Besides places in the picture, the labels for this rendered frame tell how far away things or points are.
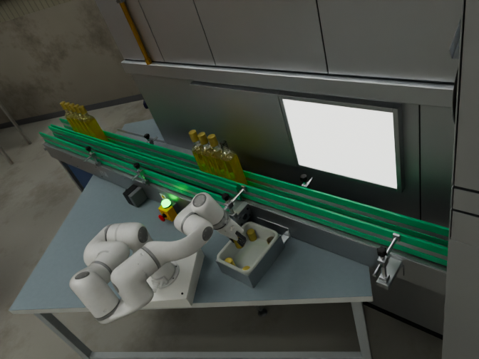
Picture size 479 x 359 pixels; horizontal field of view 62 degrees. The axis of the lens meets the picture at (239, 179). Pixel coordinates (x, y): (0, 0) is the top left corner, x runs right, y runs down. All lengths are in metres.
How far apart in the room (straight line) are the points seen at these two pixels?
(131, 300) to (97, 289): 0.11
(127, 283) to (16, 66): 4.92
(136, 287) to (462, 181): 0.87
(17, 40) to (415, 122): 5.02
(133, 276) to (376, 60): 0.92
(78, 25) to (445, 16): 4.50
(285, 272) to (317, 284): 0.14
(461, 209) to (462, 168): 0.11
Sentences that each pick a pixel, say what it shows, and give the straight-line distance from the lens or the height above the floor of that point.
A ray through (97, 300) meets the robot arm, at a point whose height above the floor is 1.15.
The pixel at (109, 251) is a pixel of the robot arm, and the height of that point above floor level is 1.14.
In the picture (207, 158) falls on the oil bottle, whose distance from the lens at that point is 1.74.
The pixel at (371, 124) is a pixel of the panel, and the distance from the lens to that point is 1.33.
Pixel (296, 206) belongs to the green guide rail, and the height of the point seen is 0.94.
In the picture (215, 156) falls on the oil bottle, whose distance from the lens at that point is 1.69.
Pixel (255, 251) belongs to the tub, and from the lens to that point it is 1.66.
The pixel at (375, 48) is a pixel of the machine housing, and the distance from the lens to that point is 1.23.
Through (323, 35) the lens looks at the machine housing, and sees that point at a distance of 1.29.
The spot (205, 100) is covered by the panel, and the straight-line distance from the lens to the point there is 1.76.
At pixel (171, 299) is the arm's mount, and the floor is 0.80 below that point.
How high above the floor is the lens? 2.00
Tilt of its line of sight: 38 degrees down
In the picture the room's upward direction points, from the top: 21 degrees counter-clockwise
